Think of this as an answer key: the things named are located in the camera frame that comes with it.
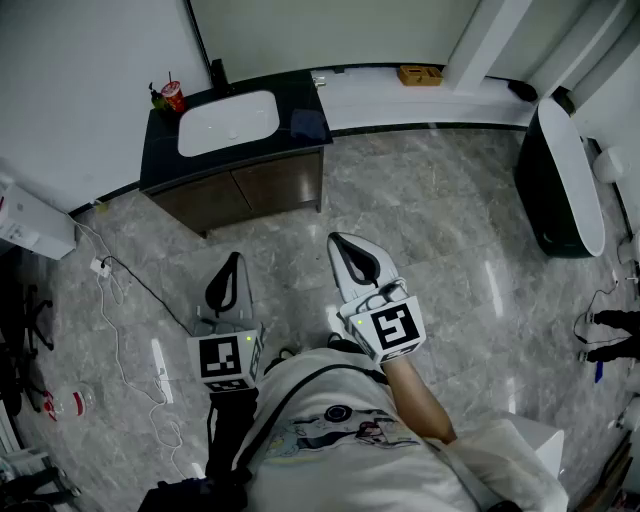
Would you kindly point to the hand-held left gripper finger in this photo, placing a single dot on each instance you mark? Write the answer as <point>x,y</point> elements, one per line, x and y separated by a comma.
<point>244,300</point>
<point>212,295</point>

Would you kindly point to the person's left forearm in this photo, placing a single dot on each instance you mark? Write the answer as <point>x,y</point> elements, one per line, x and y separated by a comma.
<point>230,430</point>

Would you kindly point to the person's right forearm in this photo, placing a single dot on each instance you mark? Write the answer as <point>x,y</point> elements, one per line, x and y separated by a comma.
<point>415,395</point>

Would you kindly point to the dark bathtub with white inside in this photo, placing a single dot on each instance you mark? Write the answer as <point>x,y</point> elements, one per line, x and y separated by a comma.
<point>560,175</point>

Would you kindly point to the red paper cup with straw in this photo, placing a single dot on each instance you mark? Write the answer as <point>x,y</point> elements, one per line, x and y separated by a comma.
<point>174,97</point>

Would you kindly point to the black office chair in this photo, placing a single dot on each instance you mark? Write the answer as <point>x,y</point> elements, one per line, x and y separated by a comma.
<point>25,320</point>

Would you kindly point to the black faucet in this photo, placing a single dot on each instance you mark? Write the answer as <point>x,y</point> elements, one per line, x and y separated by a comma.
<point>220,77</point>

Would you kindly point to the small metal fittings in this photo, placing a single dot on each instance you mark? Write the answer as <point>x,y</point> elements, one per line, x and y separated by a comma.
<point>318,81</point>

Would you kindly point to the white power strip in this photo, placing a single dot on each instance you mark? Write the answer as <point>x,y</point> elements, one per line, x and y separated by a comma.
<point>100,266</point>

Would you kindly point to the dark wooden vanity cabinet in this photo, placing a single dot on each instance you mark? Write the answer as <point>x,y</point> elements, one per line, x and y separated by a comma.
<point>165,150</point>

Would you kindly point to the small yellow bottle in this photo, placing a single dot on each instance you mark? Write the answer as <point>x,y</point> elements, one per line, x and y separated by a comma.
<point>101,206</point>

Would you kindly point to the person's white printed shirt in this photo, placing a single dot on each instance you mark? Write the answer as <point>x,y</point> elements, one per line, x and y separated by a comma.
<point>350,470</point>

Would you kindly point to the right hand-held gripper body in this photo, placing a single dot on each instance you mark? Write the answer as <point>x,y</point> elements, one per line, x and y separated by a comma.
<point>395,325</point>

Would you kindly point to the clear bottle with red label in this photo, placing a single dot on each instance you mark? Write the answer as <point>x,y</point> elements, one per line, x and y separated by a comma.
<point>67,401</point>

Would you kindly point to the green pump soap bottle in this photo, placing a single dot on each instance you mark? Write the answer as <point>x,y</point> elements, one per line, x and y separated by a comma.
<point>158,100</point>

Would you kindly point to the black crossbody bag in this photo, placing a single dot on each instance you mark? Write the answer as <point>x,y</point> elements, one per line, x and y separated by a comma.
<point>200,495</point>

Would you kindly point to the white water dispenser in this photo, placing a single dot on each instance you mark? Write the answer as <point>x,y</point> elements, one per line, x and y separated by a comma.
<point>35,220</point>

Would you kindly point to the pale roller blind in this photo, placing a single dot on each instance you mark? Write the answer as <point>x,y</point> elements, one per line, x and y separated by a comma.
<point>325,30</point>

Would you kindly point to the white sink basin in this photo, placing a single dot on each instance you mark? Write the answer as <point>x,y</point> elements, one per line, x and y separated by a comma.
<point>225,125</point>

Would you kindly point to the wooden tissue box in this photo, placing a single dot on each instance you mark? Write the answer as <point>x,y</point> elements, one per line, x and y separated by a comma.
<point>420,76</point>

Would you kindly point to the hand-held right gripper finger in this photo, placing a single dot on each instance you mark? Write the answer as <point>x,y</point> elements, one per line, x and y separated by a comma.
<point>342,280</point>
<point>382,267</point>

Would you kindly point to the white round fixture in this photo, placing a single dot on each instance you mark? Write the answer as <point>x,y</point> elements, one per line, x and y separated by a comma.
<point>607,165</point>

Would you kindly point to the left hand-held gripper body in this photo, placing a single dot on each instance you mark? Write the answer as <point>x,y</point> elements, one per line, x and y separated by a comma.
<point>220,357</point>

